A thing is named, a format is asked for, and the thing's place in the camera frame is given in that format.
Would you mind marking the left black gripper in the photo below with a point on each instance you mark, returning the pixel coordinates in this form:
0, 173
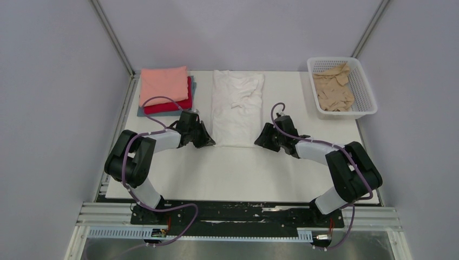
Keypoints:
206, 140

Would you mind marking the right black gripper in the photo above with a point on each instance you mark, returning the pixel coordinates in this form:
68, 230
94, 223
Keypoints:
263, 140

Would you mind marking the white t-shirt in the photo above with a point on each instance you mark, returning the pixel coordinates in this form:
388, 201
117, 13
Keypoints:
236, 108

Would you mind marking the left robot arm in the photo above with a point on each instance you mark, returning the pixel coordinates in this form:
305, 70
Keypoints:
130, 159

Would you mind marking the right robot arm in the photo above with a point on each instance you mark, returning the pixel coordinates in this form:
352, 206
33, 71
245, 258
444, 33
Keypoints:
353, 173

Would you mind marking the folded red t-shirt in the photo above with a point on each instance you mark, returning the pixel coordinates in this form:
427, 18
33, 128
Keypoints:
171, 107

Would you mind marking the folded salmon pink t-shirt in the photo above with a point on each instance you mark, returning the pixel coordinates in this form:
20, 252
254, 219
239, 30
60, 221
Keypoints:
170, 82

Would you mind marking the folded teal t-shirt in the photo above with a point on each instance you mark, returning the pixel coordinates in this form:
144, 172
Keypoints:
177, 113

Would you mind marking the beige t-shirt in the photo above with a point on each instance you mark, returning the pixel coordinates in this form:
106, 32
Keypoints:
332, 88

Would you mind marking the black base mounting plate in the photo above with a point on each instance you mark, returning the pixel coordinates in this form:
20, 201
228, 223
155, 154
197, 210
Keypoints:
209, 218

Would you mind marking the white plastic laundry basket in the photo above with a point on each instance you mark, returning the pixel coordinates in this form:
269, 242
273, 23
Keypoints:
364, 103

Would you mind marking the white slotted cable duct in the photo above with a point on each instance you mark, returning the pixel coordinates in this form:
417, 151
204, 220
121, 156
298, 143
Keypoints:
148, 234

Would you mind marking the right aluminium frame post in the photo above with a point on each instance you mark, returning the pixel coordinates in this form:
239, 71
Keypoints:
371, 26

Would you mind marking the aluminium frame post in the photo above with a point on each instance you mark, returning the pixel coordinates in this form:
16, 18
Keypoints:
371, 26
103, 18

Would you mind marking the left aluminium frame post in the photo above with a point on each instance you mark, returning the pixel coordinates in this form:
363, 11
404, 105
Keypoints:
103, 18

